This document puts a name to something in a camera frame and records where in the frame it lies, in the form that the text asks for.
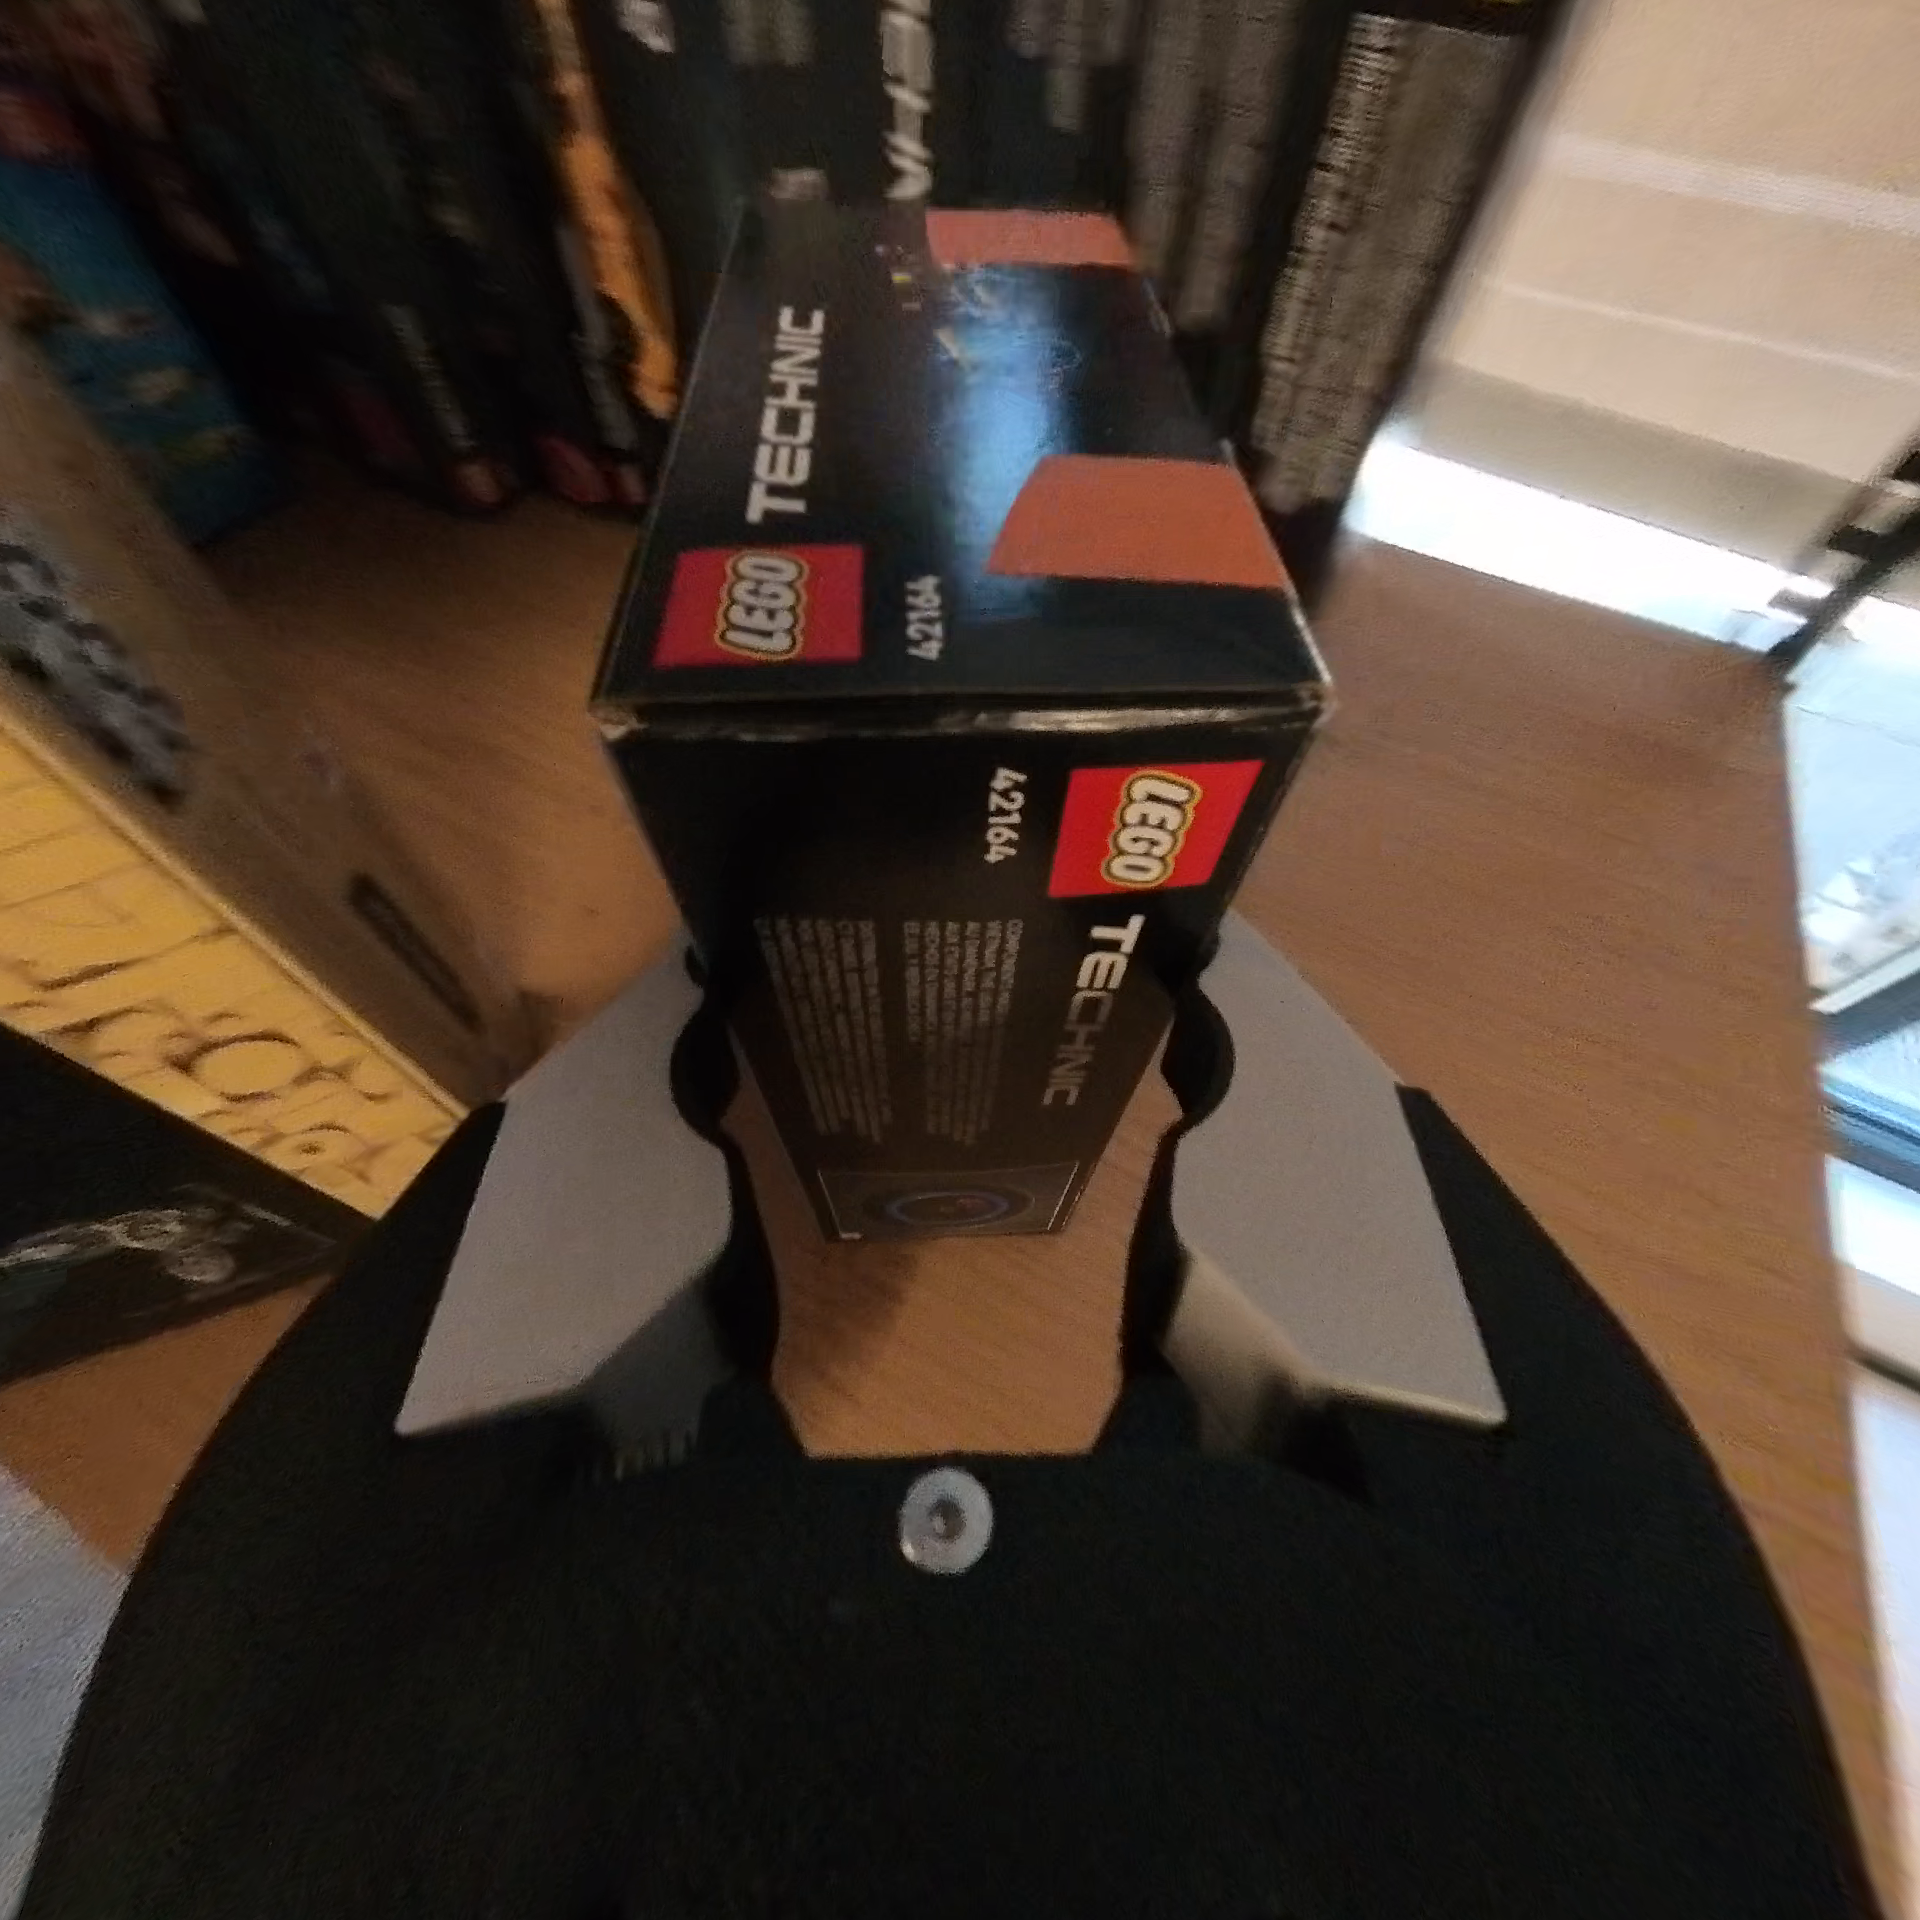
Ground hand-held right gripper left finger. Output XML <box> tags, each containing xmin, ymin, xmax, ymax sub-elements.
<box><xmin>393</xmin><ymin>944</ymin><xmax>761</xmax><ymax>1482</ymax></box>

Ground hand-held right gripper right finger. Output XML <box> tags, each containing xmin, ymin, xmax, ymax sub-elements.
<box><xmin>1158</xmin><ymin>913</ymin><xmax>1509</xmax><ymax>1461</ymax></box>

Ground black metal shelf rack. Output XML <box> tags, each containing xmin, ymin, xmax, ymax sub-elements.
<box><xmin>1761</xmin><ymin>435</ymin><xmax>1920</xmax><ymax>683</ymax></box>

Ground row of black toy boxes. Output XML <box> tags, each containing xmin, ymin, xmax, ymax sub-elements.
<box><xmin>134</xmin><ymin>0</ymin><xmax>1569</xmax><ymax>518</ymax></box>

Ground red tape strip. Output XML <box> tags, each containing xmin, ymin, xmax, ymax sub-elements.
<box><xmin>921</xmin><ymin>206</ymin><xmax>1145</xmax><ymax>275</ymax></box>

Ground beige roller blind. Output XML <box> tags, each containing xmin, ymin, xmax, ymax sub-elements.
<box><xmin>1350</xmin><ymin>0</ymin><xmax>1920</xmax><ymax>645</ymax></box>

